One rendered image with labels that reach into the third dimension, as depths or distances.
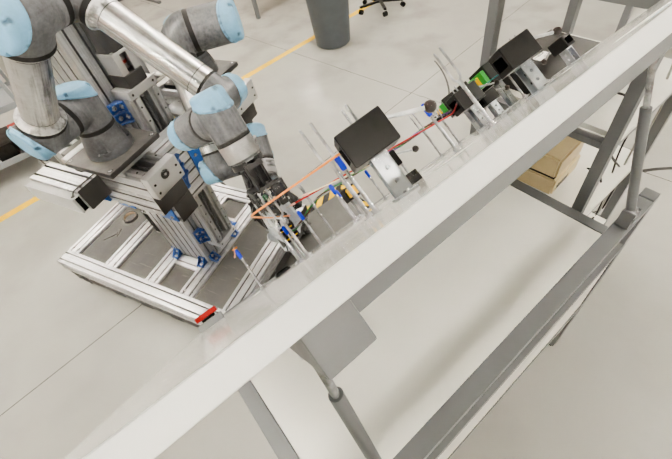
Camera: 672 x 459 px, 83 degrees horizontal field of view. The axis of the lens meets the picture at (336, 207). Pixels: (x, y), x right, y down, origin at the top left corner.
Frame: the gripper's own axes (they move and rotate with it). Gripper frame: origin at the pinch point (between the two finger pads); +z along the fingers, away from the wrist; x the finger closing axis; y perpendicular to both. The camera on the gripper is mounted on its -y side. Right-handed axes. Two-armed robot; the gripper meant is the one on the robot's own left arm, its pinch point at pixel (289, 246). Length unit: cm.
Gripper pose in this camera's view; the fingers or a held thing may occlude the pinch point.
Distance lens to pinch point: 105.0
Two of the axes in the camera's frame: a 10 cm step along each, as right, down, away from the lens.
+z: 2.8, 9.5, -1.4
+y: -5.1, 0.2, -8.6
